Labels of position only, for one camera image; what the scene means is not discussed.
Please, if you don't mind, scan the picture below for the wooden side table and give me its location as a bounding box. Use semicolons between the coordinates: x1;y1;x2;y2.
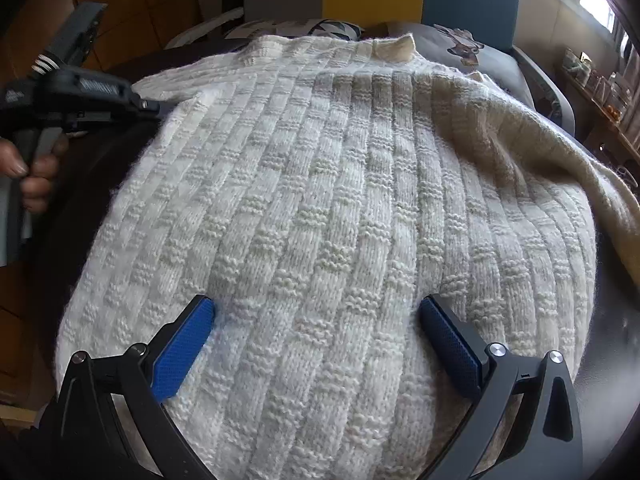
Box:
555;48;639;178

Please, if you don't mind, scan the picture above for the cream knitted sweater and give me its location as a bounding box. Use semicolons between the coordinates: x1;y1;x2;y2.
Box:
55;36;639;479

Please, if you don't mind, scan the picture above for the person left hand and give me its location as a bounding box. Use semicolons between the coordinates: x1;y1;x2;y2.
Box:
1;133;68;214

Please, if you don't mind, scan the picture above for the triangle pattern pillow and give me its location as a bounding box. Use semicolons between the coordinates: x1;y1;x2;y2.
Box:
226;18;362;41

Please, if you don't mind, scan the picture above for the grey deer print pillow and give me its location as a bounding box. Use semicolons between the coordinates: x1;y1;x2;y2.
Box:
387;22;535;108

